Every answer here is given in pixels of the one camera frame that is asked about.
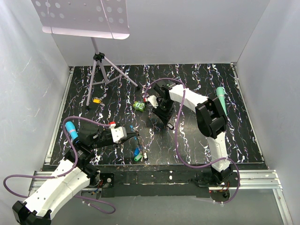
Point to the blue key tag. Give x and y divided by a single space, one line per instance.
137 151

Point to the cyan blue marker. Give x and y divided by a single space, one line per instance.
71 130

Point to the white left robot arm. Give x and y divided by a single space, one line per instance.
74 173

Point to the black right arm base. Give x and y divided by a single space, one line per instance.
222 187

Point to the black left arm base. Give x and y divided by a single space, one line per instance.
103 180

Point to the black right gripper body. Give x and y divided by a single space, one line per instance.
164 107

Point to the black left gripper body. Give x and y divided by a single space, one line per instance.
117 141

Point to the aluminium frame rail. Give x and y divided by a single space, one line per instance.
59 116

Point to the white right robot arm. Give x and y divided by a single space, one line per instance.
210 116

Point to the mint green marker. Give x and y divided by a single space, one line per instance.
220 92

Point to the white music stand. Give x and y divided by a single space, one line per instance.
87 18

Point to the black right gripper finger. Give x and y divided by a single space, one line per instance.
159 114
165 120

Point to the yellow key tag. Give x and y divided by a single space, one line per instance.
96 100

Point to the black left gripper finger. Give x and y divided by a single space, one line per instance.
128 138
131 135

